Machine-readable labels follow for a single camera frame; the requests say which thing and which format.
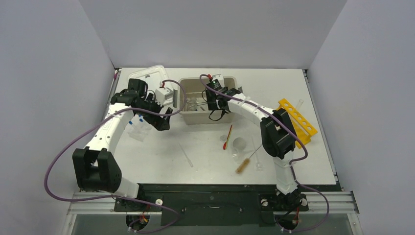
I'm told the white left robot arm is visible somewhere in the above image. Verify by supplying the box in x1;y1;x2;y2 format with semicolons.
72;78;173;211

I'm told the black base frame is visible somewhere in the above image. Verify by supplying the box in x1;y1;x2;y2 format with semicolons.
114;184;341;229

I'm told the beige plastic tub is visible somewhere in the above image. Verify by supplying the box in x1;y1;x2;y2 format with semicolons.
174;77;234;125

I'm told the white plastic tub lid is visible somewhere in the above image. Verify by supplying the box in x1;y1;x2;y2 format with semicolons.
128;65;174;105

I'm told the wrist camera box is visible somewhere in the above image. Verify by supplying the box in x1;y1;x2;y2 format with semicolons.
154;87;174;106
207;74;225;89

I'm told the small clear stopper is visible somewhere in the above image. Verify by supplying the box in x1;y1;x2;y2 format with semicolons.
220;135;228;142

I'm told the small glass jar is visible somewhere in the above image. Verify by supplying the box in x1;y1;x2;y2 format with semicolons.
186;98;197;112

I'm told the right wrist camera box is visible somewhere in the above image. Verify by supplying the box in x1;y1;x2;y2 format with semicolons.
207;74;225;89

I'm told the clear glass funnel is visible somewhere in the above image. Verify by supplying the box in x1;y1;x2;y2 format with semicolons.
252;137;263;171

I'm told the clear uncapped tube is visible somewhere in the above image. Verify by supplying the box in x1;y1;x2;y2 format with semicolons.
178;143;194;168

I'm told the rainbow plastic spoon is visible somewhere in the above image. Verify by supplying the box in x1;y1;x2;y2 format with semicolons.
223;125;233;150

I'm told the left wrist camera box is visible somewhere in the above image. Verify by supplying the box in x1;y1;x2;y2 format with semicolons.
154;87;174;106

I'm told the large clear test tube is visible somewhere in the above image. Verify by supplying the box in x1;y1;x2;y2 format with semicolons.
295;99;304;110

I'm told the test tube brush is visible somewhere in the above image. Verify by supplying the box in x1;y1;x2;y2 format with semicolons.
235;145;262;174

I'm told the grey round ball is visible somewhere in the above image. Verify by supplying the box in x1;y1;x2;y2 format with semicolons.
232;137;247;151

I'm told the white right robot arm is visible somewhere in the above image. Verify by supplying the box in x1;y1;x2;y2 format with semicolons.
204;78;298;209

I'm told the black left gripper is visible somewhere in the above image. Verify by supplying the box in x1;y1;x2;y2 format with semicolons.
137;94;172;131

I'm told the yellow test tube rack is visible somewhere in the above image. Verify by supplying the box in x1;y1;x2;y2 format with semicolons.
278;98;318;145

